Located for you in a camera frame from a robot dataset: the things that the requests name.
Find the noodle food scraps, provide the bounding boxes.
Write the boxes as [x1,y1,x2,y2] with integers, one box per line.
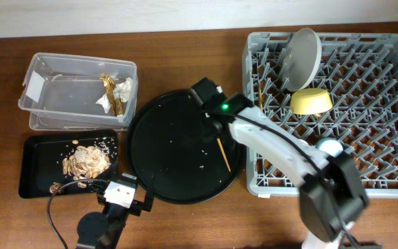
[49,136,117,194]

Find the gold brown snack wrapper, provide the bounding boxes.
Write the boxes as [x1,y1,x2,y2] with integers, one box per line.
[97,73,124,116]

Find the white tissue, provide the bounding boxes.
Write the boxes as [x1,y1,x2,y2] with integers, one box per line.
[96,77,133,113]

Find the yellow bowl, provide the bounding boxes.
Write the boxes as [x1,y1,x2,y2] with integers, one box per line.
[290,88,333,115]

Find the grey plate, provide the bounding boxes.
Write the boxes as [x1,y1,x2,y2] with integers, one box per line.
[282,28,322,91]

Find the blue cup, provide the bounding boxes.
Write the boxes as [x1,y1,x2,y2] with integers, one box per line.
[315,138,344,157]

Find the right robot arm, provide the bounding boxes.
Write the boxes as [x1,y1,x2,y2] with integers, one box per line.
[189,77,369,248]

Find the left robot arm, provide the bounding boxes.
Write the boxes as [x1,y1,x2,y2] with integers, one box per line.
[76,173,155,249]

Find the grey dishwasher rack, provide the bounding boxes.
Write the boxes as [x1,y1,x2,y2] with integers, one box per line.
[242,32,398,199]

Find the round black tray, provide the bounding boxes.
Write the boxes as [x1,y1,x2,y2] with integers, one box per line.
[126,89,246,204]

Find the black rectangular tray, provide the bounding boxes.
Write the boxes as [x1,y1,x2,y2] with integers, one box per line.
[19,129,119,199]

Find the clear plastic bin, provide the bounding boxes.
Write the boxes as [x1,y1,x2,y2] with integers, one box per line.
[18,53,138,131]

